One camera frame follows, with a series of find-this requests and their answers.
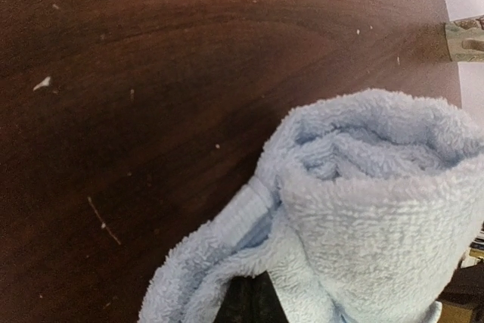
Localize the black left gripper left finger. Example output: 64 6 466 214
215 277 253 323

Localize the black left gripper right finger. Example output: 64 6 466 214
251 272 288 323

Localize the light blue towel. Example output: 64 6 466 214
139 89 483 322

